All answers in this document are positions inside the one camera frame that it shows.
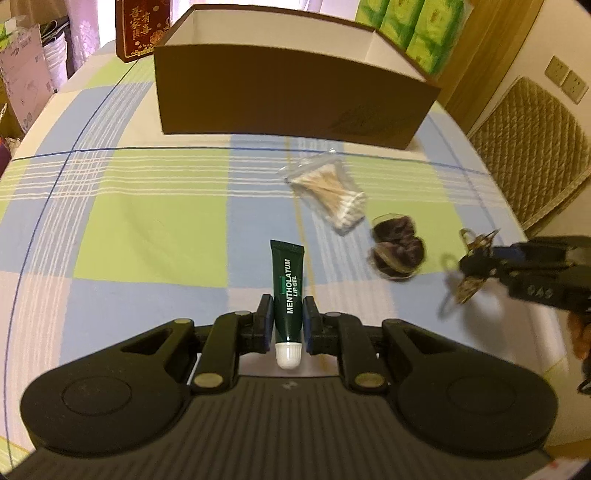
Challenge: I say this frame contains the cotton swab bag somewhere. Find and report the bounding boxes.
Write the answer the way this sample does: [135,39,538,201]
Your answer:
[279,150,368,236]

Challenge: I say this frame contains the white container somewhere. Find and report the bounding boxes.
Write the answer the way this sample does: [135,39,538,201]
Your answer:
[42,33,75,92]

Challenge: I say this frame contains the quilted beige chair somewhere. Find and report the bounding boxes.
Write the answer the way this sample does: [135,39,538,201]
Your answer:
[466,76,591,232]

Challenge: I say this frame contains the green tissue multipack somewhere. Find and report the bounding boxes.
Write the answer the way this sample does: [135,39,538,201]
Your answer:
[355,0,465,77]

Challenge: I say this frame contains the brown cardboard box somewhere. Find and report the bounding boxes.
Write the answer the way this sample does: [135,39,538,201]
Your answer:
[153,4,441,151]

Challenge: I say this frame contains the pink cardboard box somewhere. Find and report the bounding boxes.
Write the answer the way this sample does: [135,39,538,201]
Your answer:
[0,23,61,134]

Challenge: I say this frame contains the red gold printed box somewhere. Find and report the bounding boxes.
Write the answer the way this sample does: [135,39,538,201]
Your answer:
[115,0,172,62]

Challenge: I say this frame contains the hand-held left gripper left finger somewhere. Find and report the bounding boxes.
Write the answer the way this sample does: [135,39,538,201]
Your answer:
[121,293,273,393]

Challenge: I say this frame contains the wooden door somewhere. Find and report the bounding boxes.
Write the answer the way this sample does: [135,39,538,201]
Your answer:
[438,0,546,134]

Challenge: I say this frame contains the green lip gel tube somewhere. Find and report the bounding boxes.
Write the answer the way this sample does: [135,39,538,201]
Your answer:
[270,239,306,370]

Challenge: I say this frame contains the beige wall socket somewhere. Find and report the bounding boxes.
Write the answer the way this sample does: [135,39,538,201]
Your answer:
[561,70,589,104]
[545,55,570,84]

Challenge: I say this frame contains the purple sheer curtain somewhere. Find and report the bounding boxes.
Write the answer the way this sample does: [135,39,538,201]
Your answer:
[69,0,116,57]

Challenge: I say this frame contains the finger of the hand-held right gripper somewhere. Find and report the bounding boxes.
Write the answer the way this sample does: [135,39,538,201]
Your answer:
[460,252,514,284]
[489,243,533,262]

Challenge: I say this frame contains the checked tablecloth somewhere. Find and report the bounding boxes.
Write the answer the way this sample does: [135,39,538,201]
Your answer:
[0,41,583,462]

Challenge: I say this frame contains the person's right hand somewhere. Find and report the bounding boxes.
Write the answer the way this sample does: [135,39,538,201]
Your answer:
[567,311,591,361]

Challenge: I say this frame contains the dark brown hair scrunchie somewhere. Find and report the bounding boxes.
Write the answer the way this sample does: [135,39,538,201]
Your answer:
[367,212,426,281]

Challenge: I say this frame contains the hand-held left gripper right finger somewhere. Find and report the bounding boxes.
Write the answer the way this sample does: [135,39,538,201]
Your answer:
[302,295,455,393]

